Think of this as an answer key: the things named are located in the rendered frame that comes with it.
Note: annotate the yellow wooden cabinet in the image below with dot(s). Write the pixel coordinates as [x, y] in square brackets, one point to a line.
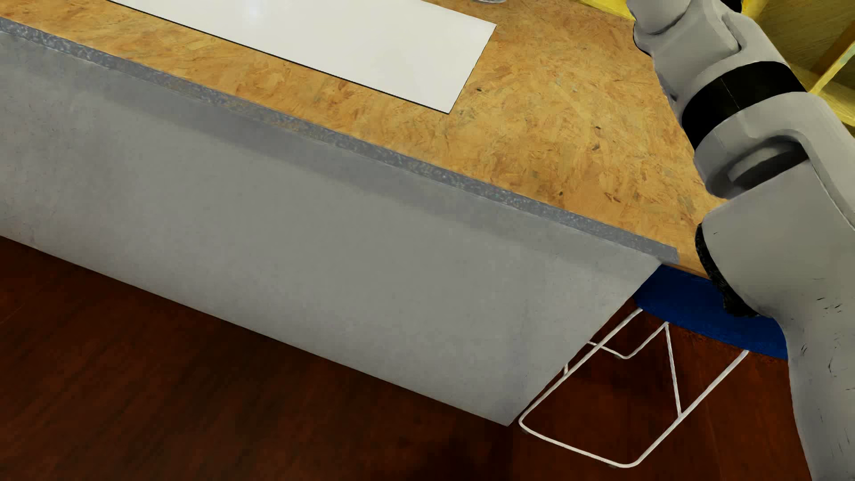
[811, 40]

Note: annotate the grey kitchen island counter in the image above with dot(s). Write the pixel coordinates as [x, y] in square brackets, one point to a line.
[320, 267]

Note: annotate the white flat panel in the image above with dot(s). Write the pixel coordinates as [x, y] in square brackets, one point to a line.
[347, 40]

